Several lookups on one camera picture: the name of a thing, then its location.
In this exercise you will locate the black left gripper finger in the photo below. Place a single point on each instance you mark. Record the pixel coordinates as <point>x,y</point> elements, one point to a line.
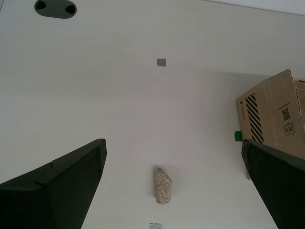
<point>283,186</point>
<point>47,198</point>

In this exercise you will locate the brown cardboard box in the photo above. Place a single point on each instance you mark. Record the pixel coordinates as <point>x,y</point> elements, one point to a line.
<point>274,114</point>

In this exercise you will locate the black oval table grommet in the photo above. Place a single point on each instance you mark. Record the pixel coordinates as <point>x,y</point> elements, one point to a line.
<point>55,12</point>

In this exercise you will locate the grey tape square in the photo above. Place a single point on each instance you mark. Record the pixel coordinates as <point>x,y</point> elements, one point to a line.
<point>155,226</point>
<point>161,62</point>

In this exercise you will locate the green tape strip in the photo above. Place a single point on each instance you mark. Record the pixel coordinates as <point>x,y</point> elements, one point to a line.
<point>238,136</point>

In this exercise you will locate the speckled beige rock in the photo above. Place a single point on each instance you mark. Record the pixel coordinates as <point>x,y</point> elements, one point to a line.
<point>162,188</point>

